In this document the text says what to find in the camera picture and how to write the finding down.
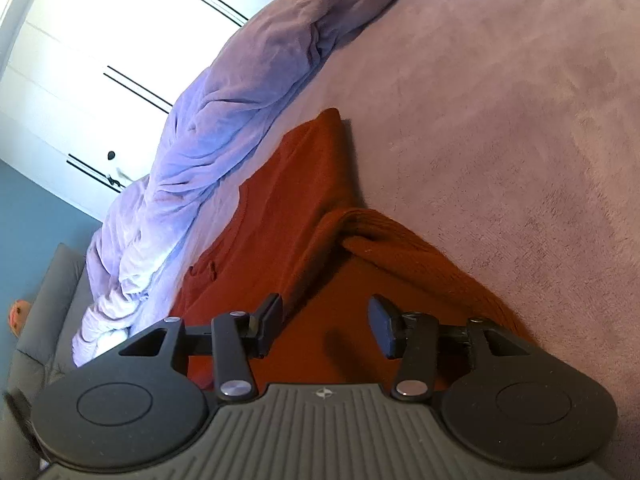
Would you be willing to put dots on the white wardrobe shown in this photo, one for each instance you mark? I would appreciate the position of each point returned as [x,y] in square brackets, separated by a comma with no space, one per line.
[87,86]

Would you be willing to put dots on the grey upholstered headboard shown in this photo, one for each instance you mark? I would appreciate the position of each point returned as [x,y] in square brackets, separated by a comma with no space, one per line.
[43,353]

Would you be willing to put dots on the lilac rumpled duvet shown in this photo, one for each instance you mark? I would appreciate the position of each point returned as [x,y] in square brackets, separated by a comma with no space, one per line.
[214,125]

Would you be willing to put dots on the lilac bed sheet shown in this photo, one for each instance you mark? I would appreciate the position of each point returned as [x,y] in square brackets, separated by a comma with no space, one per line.
[506,134]

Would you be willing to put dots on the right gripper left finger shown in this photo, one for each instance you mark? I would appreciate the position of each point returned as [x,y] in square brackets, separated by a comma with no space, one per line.
[232,339]

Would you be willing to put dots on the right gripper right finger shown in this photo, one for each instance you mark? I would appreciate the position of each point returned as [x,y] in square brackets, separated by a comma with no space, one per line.
[427,351]

